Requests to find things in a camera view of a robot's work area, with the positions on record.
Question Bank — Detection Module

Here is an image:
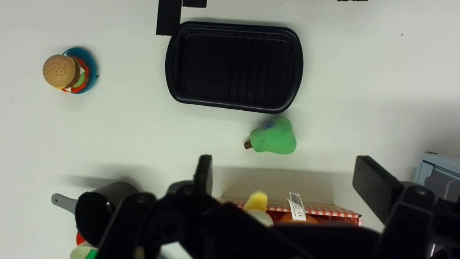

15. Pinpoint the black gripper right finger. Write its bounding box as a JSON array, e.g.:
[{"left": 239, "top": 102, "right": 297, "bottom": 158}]
[{"left": 353, "top": 154, "right": 439, "bottom": 227}]

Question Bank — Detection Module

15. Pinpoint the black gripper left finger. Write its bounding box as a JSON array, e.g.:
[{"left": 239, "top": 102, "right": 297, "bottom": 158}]
[{"left": 165, "top": 152, "right": 216, "bottom": 213}]

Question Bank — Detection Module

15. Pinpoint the yellow banana plush toy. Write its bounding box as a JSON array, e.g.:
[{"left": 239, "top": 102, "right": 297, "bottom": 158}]
[{"left": 242, "top": 190, "right": 277, "bottom": 227}]

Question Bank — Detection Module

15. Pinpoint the light blue toaster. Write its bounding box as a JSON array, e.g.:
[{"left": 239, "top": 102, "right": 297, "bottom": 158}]
[{"left": 413, "top": 151, "right": 460, "bottom": 203}]

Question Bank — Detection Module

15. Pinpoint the green pear plush toy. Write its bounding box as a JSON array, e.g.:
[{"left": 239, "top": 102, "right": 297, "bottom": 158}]
[{"left": 244, "top": 116, "right": 298, "bottom": 157}]

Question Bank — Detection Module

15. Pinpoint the green and yellow toy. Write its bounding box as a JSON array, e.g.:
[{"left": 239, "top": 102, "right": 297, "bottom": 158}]
[{"left": 70, "top": 240, "right": 100, "bottom": 259}]

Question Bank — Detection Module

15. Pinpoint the toy burger on plate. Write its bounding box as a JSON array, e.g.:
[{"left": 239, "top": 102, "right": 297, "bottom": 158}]
[{"left": 61, "top": 46, "right": 101, "bottom": 95}]

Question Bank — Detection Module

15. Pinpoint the red checkered cardboard basket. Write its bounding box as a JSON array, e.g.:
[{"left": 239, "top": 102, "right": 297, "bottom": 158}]
[{"left": 222, "top": 198, "right": 364, "bottom": 227}]

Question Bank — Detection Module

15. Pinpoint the black ridged grill tray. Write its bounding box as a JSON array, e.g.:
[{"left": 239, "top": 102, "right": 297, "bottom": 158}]
[{"left": 165, "top": 20, "right": 305, "bottom": 115}]

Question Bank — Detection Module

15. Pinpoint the black pot grey handle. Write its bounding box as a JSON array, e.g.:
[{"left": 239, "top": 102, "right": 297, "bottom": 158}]
[{"left": 51, "top": 180, "right": 146, "bottom": 249}]

